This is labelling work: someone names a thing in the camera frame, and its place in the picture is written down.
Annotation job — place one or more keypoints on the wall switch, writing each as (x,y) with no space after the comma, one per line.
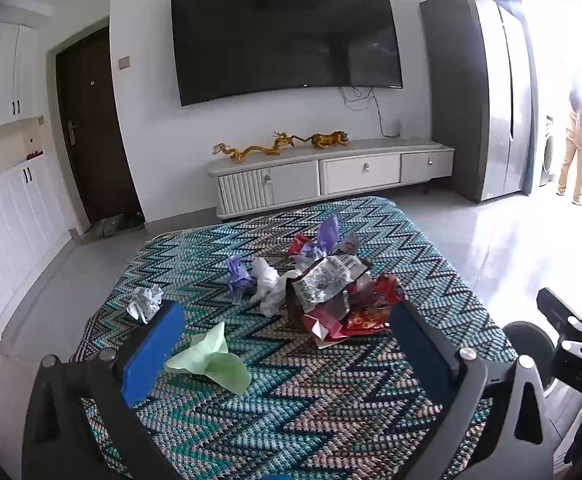
(124,62)

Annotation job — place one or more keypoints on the red white packet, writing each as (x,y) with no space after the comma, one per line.
(323,332)

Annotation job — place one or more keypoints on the white crumpled tissue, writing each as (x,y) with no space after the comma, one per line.
(268,280)

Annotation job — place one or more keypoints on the silver wrapper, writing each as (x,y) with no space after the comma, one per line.
(143,302)

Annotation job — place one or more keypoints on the silver printed snack packet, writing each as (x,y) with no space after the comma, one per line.
(326,275)

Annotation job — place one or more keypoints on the black wall television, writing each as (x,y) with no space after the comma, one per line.
(286,40)

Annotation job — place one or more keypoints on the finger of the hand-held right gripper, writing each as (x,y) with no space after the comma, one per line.
(557,306)

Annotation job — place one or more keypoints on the red shelf item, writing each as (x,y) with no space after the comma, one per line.
(34,154)

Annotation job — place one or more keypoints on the golden dragon figurine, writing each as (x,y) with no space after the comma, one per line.
(251,151)

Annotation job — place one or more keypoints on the grey refrigerator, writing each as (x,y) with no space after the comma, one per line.
(471,95)

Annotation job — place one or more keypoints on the red foil snack packet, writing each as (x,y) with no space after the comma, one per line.
(371,310)

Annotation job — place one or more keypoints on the washing machine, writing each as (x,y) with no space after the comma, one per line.
(547,152)

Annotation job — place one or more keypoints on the small red wrapper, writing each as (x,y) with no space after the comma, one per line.
(300,245)

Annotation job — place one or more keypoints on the white wall cabinet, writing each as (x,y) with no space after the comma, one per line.
(1,70)

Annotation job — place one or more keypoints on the small purple wrapper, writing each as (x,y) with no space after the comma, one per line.
(238,275)

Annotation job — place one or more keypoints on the green tissue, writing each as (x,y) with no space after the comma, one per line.
(211,355)

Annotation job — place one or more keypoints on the white television cabinet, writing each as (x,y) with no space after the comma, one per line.
(331,175)

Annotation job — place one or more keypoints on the large purple wrapper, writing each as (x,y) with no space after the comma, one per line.
(327,235)

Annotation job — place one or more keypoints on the golden tiger figurine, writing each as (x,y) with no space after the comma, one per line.
(327,140)

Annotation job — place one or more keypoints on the brown snack packet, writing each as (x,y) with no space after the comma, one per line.
(295,305)

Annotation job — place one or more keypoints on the black white wrapper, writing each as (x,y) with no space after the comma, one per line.
(349,245)

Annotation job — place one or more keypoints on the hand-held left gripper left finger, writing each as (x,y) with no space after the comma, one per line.
(153,355)

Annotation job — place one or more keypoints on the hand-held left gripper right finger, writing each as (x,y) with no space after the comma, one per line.
(421,347)

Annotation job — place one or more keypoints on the white floor cabinet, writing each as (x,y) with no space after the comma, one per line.
(16,230)

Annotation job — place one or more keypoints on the shoes by door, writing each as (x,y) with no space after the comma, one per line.
(116,225)

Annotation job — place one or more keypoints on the zigzag patterned blanket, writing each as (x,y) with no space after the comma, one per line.
(291,410)

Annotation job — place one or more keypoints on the dark brown door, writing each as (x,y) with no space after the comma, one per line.
(101,135)

